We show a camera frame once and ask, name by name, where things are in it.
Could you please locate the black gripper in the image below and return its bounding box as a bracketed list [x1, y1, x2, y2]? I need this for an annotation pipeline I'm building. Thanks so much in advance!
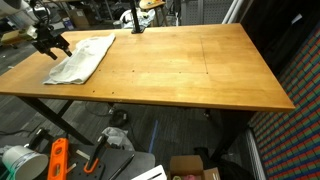
[32, 29, 73, 61]

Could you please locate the white towel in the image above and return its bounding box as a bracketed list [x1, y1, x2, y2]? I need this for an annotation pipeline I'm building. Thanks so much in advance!
[42, 33, 117, 85]

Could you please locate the cardboard box white label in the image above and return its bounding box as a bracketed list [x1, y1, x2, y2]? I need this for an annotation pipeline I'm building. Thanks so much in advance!
[67, 8, 92, 30]

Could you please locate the grey tape roll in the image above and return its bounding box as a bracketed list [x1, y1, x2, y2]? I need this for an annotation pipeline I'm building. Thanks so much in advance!
[112, 19, 123, 30]

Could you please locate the black table leg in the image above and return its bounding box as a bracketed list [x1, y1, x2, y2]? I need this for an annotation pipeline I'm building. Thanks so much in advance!
[16, 96, 96, 146]
[204, 108, 258, 163]

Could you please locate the black vertical pole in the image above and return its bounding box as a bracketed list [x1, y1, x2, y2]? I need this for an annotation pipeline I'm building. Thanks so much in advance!
[129, 0, 146, 35]

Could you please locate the black round floor object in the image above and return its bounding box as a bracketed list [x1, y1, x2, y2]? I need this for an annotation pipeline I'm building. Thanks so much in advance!
[109, 108, 130, 128]

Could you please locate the crumpled white cloth pile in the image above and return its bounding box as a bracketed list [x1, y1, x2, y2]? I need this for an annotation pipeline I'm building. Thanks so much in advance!
[119, 8, 157, 30]

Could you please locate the grey plastic bag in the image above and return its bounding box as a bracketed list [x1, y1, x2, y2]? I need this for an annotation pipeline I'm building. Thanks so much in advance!
[101, 126, 136, 151]

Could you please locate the round wooden side table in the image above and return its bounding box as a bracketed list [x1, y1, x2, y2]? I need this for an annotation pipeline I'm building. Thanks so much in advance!
[138, 0, 168, 26]

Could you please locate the white plastic container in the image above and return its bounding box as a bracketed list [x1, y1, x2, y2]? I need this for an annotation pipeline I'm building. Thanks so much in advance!
[1, 144, 50, 180]

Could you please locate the black pen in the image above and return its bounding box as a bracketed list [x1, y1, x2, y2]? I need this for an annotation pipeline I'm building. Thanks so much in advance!
[108, 153, 136, 180]

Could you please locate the white sheet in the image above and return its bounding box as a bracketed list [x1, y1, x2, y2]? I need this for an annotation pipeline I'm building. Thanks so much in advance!
[131, 164, 168, 180]

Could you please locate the small cardboard box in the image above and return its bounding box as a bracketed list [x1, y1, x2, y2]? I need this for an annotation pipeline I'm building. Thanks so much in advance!
[167, 154, 222, 180]

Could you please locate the white pipe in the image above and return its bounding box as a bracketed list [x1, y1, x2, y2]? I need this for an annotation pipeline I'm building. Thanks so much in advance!
[228, 0, 248, 24]
[220, 0, 240, 24]

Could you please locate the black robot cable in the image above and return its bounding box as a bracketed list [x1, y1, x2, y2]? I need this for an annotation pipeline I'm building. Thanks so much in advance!
[29, 0, 52, 29]

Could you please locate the tan wrist camera box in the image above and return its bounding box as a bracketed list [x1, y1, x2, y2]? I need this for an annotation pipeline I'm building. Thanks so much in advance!
[0, 27, 38, 46]

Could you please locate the orange handled clamp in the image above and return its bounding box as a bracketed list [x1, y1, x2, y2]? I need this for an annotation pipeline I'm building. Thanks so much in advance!
[83, 133, 110, 175]

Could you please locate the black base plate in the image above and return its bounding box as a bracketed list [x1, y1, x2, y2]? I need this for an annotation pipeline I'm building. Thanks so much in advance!
[66, 146, 156, 180]

